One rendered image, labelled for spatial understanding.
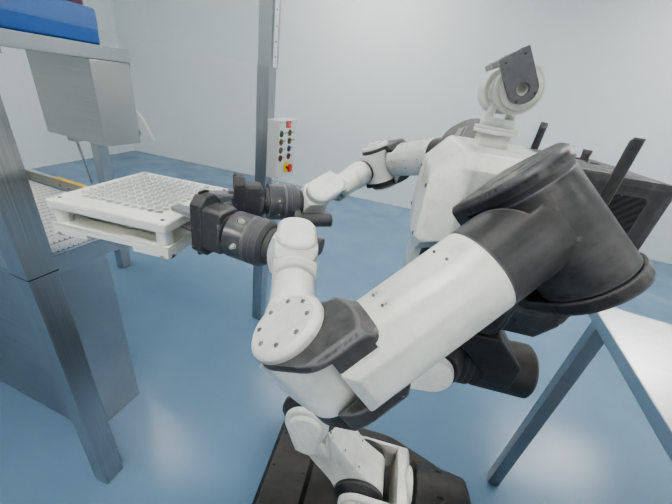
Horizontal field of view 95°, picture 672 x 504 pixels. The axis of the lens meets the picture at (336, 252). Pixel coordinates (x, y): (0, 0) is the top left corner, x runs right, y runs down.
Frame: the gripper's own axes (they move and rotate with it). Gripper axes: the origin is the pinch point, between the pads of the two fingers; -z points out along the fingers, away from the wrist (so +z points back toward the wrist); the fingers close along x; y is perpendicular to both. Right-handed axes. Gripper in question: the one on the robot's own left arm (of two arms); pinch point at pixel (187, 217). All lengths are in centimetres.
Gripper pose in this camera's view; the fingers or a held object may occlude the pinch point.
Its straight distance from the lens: 66.8
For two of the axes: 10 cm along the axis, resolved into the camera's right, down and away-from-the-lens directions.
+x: -1.6, 8.7, 4.6
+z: 9.3, 3.0, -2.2
